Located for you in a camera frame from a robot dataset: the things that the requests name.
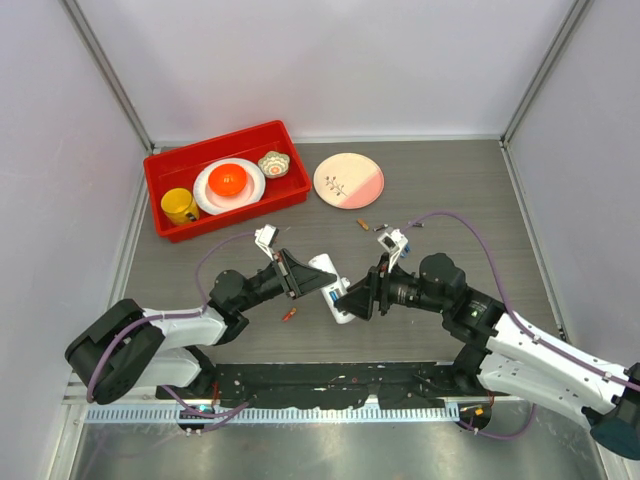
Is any small patterned flower bowl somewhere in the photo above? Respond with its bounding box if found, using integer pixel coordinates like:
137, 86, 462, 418
257, 151, 290, 179

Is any orange bowl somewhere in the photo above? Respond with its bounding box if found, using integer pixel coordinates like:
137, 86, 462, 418
208, 163, 248, 197

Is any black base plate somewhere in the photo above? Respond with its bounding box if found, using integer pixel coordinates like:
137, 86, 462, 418
172, 362, 488, 410

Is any orange battery near plate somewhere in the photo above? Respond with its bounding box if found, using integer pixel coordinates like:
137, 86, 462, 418
357, 219, 370, 231

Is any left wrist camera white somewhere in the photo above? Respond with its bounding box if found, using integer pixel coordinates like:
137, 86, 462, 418
254, 224, 279, 260

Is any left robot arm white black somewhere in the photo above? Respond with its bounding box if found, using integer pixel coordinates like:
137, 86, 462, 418
64, 249, 338, 405

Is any red plastic bin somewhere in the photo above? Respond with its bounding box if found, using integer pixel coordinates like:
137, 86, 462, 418
144, 120, 311, 243

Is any pink beige plate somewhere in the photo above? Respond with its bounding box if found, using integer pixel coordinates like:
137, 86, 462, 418
313, 153, 385, 210

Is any red battery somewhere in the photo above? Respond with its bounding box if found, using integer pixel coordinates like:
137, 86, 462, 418
282, 307, 297, 322

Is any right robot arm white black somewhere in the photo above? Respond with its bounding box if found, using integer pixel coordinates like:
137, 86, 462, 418
329, 253, 639, 460

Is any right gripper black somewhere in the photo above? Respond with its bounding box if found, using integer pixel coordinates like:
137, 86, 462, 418
335, 252, 449, 320

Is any slotted cable duct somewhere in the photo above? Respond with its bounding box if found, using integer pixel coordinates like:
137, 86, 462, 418
84, 403, 460, 425

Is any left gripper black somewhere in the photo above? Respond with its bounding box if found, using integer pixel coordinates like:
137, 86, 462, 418
236, 249, 336, 313

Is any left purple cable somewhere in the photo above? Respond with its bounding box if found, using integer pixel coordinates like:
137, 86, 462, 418
86, 230, 259, 434

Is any white paper plate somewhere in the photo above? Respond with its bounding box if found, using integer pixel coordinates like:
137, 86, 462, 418
192, 158, 266, 215

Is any yellow mug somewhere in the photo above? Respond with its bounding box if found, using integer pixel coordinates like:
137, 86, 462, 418
160, 188, 200, 226

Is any white remote control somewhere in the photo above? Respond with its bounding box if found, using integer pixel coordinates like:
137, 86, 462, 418
308, 253, 355, 325

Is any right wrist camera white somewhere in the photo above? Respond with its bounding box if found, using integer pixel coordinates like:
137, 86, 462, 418
377, 229, 408, 271

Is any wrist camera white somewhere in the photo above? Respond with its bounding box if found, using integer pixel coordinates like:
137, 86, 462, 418
377, 229, 408, 271
254, 224, 279, 260

